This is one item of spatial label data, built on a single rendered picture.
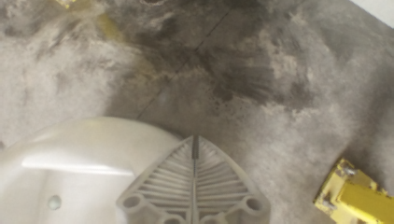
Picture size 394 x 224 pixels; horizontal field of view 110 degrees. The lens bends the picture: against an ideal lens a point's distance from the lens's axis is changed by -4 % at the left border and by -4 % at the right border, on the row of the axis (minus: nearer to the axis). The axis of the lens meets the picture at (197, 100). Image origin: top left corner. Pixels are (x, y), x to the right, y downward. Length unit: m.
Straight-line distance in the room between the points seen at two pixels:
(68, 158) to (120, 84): 0.45
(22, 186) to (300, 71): 0.97
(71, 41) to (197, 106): 0.70
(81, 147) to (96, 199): 0.13
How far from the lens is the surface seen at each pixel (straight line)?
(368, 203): 0.84
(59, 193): 0.49
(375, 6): 1.22
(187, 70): 0.69
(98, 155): 0.35
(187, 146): 0.16
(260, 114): 0.70
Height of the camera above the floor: 0.64
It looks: 80 degrees down
